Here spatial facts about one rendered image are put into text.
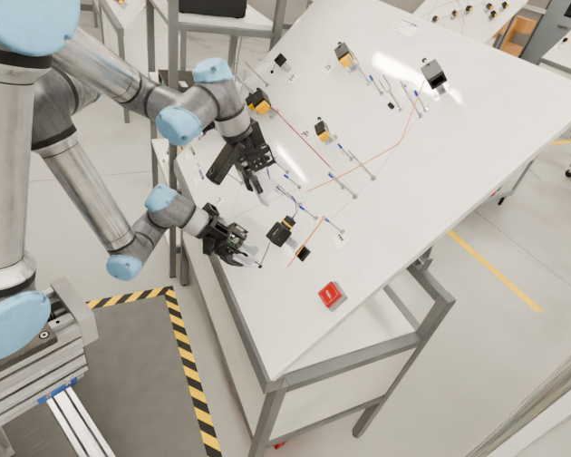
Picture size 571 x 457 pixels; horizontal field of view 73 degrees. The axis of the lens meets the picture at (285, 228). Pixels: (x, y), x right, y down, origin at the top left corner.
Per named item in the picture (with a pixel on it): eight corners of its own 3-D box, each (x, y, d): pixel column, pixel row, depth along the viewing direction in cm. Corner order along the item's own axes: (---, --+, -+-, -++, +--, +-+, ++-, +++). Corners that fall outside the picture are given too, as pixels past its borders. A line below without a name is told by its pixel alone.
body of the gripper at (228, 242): (243, 254, 103) (206, 231, 98) (226, 262, 109) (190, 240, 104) (251, 231, 107) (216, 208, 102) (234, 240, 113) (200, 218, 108)
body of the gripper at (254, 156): (276, 165, 94) (261, 122, 86) (247, 183, 93) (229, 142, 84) (262, 153, 100) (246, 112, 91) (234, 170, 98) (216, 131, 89)
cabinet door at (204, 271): (209, 316, 173) (216, 251, 148) (182, 237, 209) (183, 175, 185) (214, 315, 173) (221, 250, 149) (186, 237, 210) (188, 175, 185)
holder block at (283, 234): (273, 240, 116) (265, 235, 113) (285, 226, 115) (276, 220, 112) (280, 247, 113) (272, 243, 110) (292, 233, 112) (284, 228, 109)
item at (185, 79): (171, 110, 177) (171, 96, 173) (157, 82, 200) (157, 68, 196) (238, 111, 191) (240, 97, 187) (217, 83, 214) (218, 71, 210)
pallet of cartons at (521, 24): (486, 63, 964) (508, 17, 899) (462, 53, 1015) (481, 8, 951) (515, 64, 1020) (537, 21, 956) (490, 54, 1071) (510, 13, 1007)
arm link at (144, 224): (116, 245, 100) (137, 222, 95) (135, 219, 109) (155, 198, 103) (141, 262, 103) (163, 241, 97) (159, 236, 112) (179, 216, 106)
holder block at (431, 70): (438, 68, 109) (428, 45, 103) (453, 92, 103) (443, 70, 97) (422, 78, 111) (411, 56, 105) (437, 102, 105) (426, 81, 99)
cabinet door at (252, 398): (251, 437, 136) (268, 378, 112) (208, 316, 172) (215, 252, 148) (257, 434, 137) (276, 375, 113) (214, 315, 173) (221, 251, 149)
